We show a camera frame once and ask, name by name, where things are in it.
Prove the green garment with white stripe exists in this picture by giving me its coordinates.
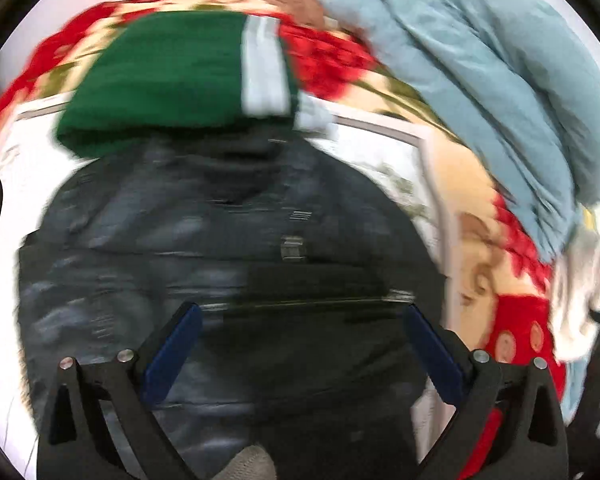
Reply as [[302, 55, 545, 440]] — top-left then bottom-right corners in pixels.
[[55, 10, 341, 158]]

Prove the red floral blanket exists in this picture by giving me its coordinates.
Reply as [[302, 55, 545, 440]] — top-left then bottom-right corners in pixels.
[[0, 0, 571, 480]]

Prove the black puffer jacket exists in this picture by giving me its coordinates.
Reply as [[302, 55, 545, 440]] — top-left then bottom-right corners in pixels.
[[17, 130, 451, 480]]

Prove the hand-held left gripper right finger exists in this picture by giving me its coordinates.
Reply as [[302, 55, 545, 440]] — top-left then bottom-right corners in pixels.
[[402, 304, 570, 480]]

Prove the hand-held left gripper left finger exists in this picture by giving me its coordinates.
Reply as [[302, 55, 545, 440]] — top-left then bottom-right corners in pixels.
[[36, 302, 203, 480]]

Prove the white cloth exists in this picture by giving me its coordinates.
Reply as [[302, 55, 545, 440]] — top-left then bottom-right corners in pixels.
[[550, 205, 600, 363]]

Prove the light blue garment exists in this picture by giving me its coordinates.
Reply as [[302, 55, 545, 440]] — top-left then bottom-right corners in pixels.
[[315, 0, 600, 266]]

